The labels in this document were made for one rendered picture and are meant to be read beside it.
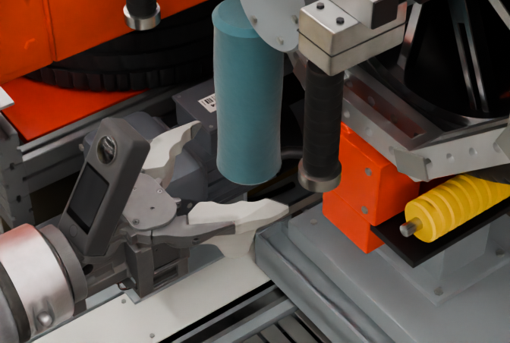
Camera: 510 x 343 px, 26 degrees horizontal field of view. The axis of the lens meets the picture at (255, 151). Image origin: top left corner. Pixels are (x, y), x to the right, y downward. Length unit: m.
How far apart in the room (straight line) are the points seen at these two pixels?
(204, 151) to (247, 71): 0.37
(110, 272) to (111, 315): 0.89
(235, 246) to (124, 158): 0.15
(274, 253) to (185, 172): 0.28
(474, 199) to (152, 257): 0.58
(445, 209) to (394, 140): 0.11
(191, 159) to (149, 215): 0.70
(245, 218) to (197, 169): 0.69
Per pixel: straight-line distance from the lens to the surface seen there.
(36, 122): 1.95
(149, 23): 1.32
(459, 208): 1.43
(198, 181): 1.65
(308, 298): 1.81
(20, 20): 1.59
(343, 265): 1.75
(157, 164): 1.01
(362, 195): 1.46
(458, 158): 1.29
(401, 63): 1.48
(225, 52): 1.36
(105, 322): 1.87
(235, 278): 1.92
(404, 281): 1.74
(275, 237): 1.89
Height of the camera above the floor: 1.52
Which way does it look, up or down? 42 degrees down
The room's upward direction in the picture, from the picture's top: straight up
